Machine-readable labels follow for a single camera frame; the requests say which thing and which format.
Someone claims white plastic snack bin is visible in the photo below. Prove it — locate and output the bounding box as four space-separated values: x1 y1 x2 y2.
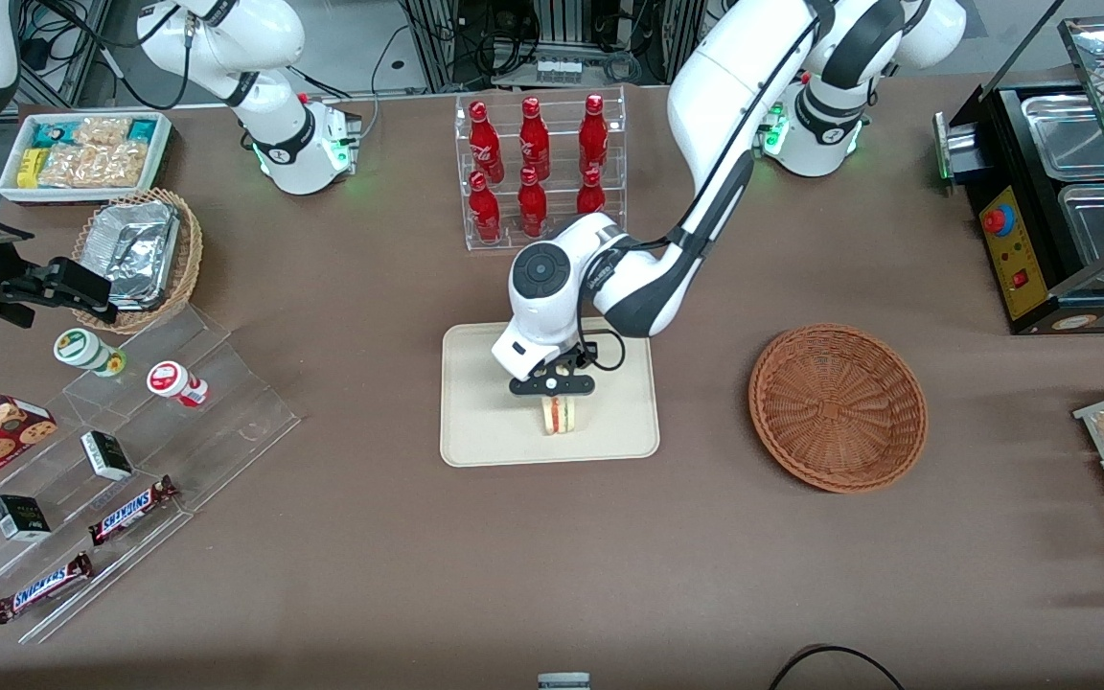
0 111 175 208

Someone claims green lid yogurt cup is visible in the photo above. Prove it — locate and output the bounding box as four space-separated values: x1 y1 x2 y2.
53 327 127 378

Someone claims light wicker basket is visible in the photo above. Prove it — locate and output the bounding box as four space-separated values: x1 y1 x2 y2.
70 187 204 335

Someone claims snickers chocolate bar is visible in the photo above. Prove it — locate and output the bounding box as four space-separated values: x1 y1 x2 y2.
86 475 180 548
0 552 94 626

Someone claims black glass food warmer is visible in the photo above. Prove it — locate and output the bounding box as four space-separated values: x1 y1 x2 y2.
933 13 1104 336

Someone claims stack of foil containers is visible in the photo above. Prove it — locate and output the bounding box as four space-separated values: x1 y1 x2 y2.
95 198 181 311

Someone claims small black box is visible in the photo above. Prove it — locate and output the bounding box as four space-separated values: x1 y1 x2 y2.
80 430 135 482
0 494 53 543

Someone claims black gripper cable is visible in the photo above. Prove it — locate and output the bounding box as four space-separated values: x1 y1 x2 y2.
573 328 629 374

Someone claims red lid yogurt cup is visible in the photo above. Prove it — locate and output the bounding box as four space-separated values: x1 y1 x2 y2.
146 359 211 409

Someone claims aluminium frame rack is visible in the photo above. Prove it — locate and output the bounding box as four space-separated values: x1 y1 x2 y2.
397 0 708 94

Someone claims clear bag of rice puffs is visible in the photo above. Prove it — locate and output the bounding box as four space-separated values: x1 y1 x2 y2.
38 142 148 190
72 116 132 147

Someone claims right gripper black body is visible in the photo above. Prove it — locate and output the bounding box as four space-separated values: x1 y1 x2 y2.
0 228 60 329

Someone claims black looped cable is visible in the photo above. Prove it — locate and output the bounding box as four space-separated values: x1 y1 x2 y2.
767 644 909 690

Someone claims clear acrylic step display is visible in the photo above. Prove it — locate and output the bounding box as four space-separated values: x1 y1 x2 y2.
0 304 303 646

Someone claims clear acrylic bottle rack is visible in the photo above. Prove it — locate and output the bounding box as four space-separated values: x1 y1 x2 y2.
454 85 628 253

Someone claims red cola bottle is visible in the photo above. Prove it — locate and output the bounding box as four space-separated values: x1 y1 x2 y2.
517 166 549 239
578 93 610 174
576 168 608 218
468 100 505 185
519 96 551 179
468 171 503 244

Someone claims beige plastic tray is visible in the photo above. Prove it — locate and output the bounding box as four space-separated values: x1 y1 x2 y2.
440 323 660 469

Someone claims triangle sandwich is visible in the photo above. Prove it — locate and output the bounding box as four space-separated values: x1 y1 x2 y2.
540 395 578 437

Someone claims brown wicker basket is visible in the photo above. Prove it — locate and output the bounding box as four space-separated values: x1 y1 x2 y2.
748 324 929 495

